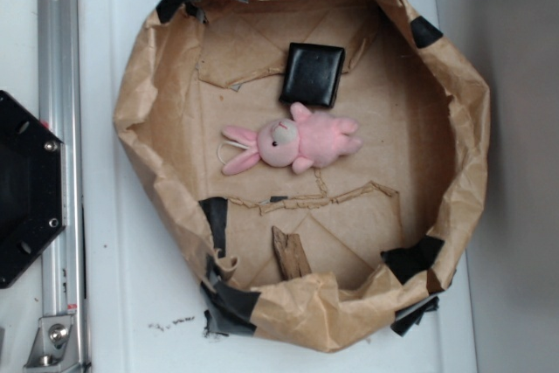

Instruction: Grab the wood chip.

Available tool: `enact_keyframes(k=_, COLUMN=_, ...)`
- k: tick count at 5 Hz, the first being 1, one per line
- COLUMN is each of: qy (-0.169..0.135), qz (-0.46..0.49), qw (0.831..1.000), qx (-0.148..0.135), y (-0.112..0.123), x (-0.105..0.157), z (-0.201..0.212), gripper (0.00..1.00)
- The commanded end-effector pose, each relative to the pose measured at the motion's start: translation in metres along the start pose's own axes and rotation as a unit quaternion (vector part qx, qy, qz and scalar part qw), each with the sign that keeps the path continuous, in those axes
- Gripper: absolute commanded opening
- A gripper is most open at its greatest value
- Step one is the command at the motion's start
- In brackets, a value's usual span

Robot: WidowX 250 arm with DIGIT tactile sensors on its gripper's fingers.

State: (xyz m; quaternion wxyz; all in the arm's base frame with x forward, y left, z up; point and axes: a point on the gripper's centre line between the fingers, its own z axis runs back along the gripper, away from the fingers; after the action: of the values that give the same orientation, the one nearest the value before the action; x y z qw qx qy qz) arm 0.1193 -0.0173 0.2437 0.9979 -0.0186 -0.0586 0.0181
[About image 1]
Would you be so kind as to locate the brown wood chip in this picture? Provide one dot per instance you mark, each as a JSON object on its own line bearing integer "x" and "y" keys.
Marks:
{"x": 290, "y": 254}

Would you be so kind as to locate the pink plush bunny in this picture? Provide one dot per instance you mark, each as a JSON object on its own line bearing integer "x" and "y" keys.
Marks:
{"x": 303, "y": 141}

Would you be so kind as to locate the black square pad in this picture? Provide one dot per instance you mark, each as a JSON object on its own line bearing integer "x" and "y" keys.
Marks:
{"x": 312, "y": 74}

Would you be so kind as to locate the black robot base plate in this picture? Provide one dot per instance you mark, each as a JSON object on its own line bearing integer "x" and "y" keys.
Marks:
{"x": 31, "y": 189}

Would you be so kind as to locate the aluminium extrusion rail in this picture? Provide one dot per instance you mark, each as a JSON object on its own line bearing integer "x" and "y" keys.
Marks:
{"x": 63, "y": 261}

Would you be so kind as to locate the metal corner bracket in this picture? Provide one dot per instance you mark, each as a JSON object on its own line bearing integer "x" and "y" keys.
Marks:
{"x": 55, "y": 347}

